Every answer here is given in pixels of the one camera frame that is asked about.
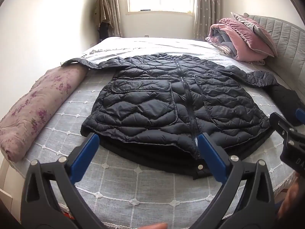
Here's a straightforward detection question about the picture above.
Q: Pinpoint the grey padded headboard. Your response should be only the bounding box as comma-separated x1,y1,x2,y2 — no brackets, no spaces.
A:
247,14,305,99

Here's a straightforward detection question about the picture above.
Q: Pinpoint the black quilted down jacket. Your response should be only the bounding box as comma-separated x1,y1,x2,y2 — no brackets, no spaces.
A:
61,52,284,180

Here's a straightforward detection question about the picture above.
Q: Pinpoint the rolled floral quilt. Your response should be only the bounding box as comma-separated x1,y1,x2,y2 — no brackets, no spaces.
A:
0,66,89,162

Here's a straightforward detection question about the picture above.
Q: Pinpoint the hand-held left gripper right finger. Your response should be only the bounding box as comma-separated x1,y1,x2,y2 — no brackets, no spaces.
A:
190,133,277,229

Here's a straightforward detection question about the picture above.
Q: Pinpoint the pink and grey pillow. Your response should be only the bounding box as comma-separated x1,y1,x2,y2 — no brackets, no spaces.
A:
231,12,278,58

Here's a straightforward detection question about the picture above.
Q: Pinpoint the hanging olive coat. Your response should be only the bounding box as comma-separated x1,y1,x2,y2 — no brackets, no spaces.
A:
94,0,112,28

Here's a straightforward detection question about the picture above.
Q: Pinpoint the bed with grey checked bedspread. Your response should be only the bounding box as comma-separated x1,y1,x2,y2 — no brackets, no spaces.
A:
0,36,301,229

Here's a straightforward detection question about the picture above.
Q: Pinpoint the folded pink velvet quilt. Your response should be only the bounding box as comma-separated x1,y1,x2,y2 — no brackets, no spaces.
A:
205,17,269,61

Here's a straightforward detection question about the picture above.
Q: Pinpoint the person's right hand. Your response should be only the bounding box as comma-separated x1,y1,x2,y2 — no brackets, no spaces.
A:
278,172,305,220

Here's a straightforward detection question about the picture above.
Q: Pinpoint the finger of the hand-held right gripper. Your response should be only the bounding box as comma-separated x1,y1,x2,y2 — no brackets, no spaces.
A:
295,108,305,126
269,112,305,153

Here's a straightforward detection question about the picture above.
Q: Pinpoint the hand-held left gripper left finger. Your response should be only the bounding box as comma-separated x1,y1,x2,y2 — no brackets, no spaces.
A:
20,132,106,229

